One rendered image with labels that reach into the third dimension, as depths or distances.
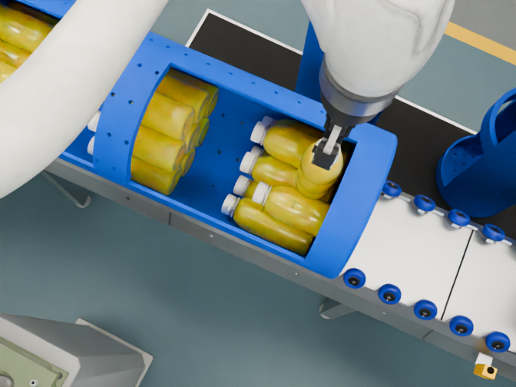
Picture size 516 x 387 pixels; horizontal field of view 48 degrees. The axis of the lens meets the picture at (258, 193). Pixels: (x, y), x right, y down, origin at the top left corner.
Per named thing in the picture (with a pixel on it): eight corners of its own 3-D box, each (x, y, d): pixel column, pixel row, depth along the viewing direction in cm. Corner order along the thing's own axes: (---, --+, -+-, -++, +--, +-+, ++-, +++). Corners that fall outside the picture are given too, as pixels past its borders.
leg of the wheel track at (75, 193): (86, 210, 216) (25, 156, 155) (72, 203, 216) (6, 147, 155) (94, 196, 217) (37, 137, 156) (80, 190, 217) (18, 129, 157)
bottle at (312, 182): (329, 162, 105) (344, 130, 89) (334, 197, 103) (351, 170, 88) (292, 167, 105) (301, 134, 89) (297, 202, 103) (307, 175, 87)
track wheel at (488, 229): (503, 245, 117) (508, 236, 116) (482, 236, 117) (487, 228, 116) (500, 236, 121) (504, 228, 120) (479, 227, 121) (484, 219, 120)
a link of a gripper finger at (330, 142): (358, 106, 69) (343, 140, 67) (347, 129, 74) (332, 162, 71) (339, 98, 69) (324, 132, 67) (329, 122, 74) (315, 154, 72)
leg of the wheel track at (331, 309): (332, 321, 208) (368, 310, 147) (316, 315, 208) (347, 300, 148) (337, 306, 209) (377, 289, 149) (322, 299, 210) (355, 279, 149)
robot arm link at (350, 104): (425, 38, 60) (408, 65, 66) (343, 4, 61) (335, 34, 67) (394, 112, 58) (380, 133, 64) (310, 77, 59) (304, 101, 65)
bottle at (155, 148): (179, 170, 111) (103, 136, 113) (190, 138, 109) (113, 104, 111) (167, 177, 105) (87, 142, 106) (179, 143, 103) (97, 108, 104)
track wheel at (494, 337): (515, 344, 111) (514, 336, 112) (492, 334, 111) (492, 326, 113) (502, 358, 113) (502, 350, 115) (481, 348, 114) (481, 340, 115)
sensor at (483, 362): (485, 378, 118) (495, 380, 113) (471, 372, 118) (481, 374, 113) (497, 342, 119) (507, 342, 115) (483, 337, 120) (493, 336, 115)
